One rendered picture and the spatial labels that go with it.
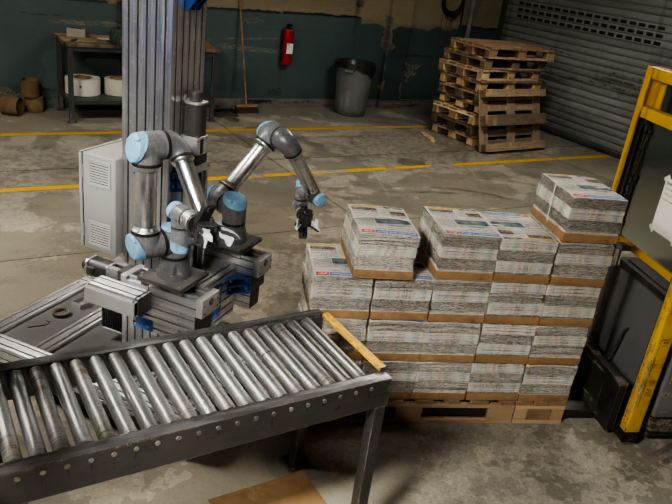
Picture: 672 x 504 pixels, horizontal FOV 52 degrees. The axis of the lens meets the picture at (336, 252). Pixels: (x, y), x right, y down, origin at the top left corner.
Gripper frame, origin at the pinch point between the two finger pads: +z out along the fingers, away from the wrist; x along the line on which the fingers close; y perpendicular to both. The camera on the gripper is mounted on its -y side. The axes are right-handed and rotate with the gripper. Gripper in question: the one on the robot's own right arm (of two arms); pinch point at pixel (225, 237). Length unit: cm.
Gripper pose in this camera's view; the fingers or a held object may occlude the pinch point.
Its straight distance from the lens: 244.4
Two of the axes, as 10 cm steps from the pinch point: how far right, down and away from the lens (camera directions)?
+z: 6.6, 3.8, -6.5
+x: -7.2, 0.8, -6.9
